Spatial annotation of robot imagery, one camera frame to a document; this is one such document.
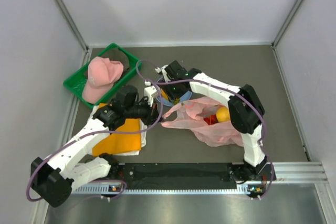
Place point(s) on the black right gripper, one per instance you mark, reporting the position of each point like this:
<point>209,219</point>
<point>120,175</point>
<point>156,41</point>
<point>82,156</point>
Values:
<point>172,96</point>

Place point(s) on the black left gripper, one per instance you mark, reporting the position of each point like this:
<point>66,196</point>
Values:
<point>152,112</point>

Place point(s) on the orange green mango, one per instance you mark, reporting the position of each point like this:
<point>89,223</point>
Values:
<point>164,95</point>

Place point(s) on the pink plastic bag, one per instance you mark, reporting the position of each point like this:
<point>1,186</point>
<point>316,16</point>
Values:
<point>189,116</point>

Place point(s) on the red strawberry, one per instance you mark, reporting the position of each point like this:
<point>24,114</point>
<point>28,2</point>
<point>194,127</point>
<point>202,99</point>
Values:
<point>211,120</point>

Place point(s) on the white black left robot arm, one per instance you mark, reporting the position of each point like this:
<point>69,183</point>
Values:
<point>59,174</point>

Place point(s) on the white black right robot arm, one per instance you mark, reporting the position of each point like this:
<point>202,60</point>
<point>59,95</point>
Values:
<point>244,106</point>

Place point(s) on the white folded cloth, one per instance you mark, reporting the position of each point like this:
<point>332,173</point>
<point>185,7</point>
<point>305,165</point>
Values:
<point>144,134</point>

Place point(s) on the blue fruit plate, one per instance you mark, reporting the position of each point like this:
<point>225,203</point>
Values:
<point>185,97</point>

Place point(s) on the orange folded cloth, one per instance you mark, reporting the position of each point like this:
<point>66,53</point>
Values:
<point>123,137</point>

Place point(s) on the pink baseball cap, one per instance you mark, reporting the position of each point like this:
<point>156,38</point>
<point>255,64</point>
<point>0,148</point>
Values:
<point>93,91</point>

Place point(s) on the dark grey cloth in bin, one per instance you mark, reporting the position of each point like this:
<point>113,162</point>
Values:
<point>120,57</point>

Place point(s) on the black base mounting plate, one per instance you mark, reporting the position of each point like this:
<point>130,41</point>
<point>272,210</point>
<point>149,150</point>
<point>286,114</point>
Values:
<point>179,176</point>

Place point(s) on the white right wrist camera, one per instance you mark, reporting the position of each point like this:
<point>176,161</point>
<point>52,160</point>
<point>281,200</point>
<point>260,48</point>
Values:
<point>162,72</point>

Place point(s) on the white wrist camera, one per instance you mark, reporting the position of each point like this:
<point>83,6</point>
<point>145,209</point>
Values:
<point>162,72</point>
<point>152,92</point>

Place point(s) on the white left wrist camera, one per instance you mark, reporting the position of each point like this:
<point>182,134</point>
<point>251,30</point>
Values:
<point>152,92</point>

